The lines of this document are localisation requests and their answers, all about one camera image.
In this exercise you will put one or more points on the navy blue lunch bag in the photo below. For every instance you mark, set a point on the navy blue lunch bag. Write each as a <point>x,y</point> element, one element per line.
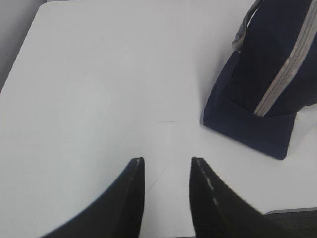
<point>270,76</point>

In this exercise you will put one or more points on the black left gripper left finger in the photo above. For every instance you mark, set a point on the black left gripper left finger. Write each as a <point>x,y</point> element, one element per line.
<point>117,213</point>

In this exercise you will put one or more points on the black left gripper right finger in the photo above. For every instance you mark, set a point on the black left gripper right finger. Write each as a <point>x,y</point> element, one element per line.
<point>218,212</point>

